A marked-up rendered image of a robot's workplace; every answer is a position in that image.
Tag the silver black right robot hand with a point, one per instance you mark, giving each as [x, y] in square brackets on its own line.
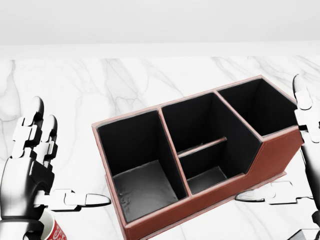
[308, 155]

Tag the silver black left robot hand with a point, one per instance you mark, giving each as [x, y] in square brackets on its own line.
[17, 190]

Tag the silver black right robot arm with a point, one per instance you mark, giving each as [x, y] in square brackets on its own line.
[317, 226]

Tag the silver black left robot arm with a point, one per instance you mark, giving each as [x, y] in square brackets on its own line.
[15, 228]

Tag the red-brown desk caddy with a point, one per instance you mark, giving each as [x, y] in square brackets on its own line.
[225, 192]

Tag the red white patterned mug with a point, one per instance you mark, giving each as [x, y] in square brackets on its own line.
[56, 231]

